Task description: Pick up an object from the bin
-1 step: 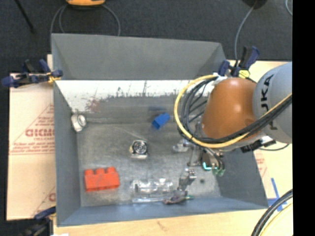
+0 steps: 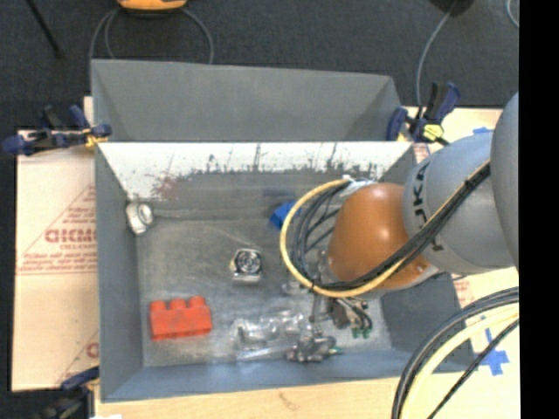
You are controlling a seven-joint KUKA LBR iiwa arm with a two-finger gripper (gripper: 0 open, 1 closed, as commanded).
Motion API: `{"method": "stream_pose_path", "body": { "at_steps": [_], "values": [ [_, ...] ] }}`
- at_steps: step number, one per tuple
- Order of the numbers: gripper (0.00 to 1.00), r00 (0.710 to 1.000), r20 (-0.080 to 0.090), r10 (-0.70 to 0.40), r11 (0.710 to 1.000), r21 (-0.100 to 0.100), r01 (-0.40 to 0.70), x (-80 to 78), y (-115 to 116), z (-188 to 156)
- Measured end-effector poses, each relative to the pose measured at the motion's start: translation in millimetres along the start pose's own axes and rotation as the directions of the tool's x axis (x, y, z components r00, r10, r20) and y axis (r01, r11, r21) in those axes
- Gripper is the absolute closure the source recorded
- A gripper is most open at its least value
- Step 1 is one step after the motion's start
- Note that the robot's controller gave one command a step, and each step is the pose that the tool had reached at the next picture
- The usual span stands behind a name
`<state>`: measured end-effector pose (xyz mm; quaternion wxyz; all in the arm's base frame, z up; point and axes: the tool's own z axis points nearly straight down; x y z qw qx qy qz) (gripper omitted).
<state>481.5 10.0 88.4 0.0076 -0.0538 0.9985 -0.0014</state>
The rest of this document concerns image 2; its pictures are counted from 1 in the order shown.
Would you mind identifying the blue block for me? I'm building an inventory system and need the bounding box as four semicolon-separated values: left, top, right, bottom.
268;200;298;230

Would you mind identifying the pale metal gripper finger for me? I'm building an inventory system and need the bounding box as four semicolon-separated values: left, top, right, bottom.
297;336;338;352
236;348;328;364

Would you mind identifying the red toy brick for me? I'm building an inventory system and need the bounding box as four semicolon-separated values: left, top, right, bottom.
148;295;214;342

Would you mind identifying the white small cup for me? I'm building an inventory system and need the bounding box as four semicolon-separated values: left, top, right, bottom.
125;200;155;235

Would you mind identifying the grey metal bin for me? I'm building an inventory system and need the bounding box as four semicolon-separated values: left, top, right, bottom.
90;58;477;403

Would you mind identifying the silver square metal fan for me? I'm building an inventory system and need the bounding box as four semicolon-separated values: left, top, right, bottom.
229;247;264;285

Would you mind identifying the clear plastic bottle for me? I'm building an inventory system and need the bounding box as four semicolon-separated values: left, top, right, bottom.
231;311;308;351

